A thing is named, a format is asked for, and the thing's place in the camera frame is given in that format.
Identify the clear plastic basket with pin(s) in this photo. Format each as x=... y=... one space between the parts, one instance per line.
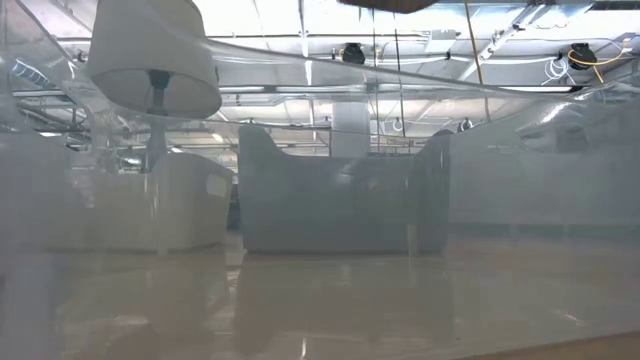
x=320 y=300

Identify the white plastic basket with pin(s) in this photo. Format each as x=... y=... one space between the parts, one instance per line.
x=140 y=210

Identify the gray plastic basket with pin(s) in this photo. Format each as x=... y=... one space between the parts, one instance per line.
x=340 y=210

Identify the white square column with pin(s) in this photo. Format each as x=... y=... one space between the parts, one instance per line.
x=350 y=130

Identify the ceiling light strip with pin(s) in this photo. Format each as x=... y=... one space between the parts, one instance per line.
x=250 y=89
x=535 y=89

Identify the dark overhead fixture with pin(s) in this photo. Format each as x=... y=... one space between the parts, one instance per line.
x=390 y=4

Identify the white shade table lamp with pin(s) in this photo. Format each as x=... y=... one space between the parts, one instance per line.
x=150 y=50

